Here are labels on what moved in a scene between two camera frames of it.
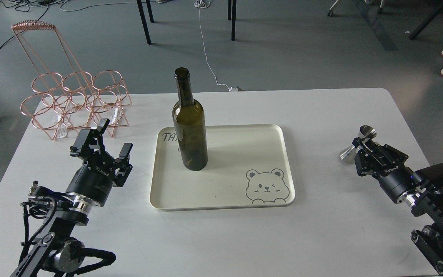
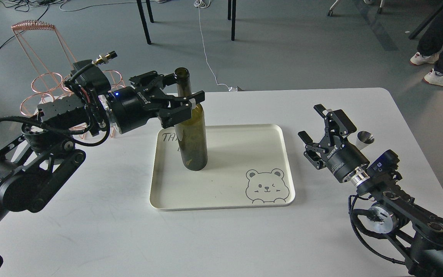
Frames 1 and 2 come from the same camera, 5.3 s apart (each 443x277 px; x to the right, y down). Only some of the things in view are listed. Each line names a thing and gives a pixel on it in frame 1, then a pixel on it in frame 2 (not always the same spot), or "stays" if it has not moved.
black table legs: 230,17 stays
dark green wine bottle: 189,120 stays
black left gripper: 94,183 → 133,106
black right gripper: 396,181 → 341,159
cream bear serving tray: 247,167 stays
